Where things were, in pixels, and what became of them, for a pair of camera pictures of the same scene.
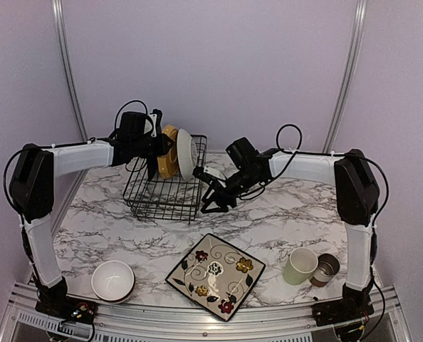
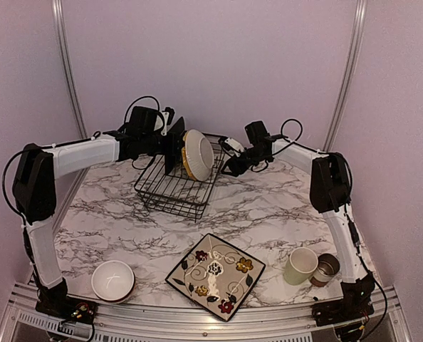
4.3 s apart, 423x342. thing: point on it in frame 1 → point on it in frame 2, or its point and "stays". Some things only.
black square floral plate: [152, 166] → [174, 156]
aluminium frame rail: [150, 323] stays
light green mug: [301, 263] stays
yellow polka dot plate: [168, 164] → [184, 157]
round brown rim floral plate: [186, 152] → [199, 154]
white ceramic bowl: [112, 281] stays
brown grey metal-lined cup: [328, 265] stays
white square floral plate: [217, 275] stays
